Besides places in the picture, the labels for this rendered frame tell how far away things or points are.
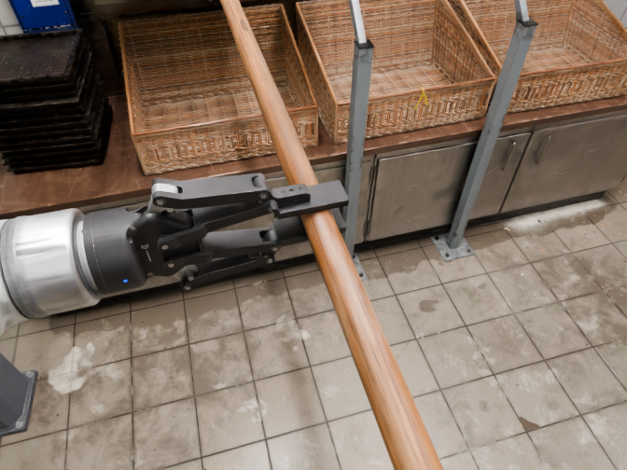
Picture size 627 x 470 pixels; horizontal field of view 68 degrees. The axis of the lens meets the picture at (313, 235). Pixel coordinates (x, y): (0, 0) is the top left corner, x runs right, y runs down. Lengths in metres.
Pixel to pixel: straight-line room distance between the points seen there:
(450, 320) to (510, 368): 0.26
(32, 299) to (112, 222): 0.09
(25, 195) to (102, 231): 1.19
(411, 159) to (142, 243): 1.32
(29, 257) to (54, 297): 0.04
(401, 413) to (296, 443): 1.27
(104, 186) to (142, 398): 0.71
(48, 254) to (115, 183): 1.11
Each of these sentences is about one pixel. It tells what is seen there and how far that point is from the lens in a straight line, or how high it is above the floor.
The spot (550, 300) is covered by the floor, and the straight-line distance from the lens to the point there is 2.05.
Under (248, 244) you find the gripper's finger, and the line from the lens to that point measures 0.46.
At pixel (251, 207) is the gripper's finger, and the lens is 0.43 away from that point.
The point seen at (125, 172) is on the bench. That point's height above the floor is 0.58.
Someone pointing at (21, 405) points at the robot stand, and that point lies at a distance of 1.85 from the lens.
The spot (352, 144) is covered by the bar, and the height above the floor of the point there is 0.65.
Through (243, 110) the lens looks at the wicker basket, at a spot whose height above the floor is 0.59.
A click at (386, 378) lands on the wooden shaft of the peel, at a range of 0.35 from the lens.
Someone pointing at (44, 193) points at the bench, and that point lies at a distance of 1.59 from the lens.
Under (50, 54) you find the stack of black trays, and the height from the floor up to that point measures 0.87.
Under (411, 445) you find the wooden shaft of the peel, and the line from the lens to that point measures 0.34.
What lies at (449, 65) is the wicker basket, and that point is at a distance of 1.94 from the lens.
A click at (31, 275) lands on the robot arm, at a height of 1.22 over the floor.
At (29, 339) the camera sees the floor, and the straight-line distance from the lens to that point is 2.03.
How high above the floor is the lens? 1.52
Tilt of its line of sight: 48 degrees down
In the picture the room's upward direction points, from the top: straight up
